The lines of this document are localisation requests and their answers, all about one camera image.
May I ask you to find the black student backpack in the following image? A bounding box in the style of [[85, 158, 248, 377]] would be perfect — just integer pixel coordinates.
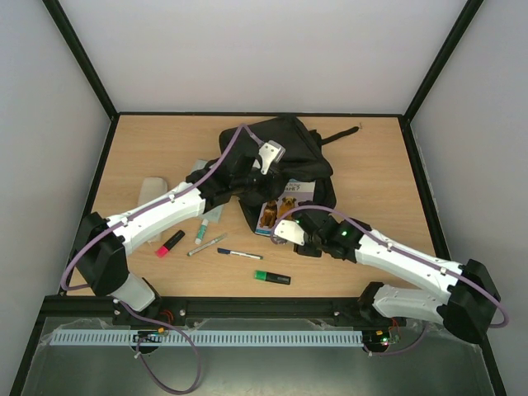
[[187, 115, 364, 232]]

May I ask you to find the silver green pen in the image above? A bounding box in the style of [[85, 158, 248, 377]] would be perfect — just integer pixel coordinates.
[[186, 233, 228, 257]]

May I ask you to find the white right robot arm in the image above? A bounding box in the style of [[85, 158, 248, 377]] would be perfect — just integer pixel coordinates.
[[274, 205, 510, 344]]

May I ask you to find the blue capped white pen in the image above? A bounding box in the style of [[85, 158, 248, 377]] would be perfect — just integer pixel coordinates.
[[217, 247, 264, 260]]

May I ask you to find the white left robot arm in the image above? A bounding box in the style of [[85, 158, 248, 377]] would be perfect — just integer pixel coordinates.
[[67, 133, 287, 312]]

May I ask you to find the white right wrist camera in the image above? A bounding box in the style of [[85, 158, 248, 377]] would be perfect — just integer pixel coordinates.
[[271, 219, 305, 246]]

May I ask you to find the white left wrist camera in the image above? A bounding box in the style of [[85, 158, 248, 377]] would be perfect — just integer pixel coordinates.
[[258, 140, 285, 175]]

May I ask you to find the green highlighter black body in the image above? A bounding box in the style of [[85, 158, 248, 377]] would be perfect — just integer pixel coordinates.
[[254, 271, 291, 285]]

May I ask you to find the light blue cable duct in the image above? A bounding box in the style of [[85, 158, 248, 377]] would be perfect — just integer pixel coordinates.
[[49, 329, 363, 347]]

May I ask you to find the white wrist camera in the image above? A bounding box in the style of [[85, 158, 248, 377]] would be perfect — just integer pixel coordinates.
[[258, 140, 285, 175], [271, 219, 305, 246]]

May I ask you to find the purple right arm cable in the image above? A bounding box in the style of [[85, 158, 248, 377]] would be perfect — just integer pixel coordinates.
[[270, 205, 511, 356]]

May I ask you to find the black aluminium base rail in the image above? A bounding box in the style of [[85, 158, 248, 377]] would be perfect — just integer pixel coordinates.
[[40, 295, 482, 329]]

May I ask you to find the pink highlighter black body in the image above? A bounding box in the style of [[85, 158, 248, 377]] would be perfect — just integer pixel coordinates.
[[155, 230, 186, 258]]

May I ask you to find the pale green notebook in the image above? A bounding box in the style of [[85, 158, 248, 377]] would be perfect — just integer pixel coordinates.
[[191, 159, 224, 223]]

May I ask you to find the black cage frame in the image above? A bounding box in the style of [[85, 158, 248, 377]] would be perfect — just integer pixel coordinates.
[[10, 1, 482, 395]]

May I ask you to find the dog picture book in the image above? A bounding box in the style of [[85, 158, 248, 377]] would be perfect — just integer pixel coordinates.
[[255, 179, 315, 236]]

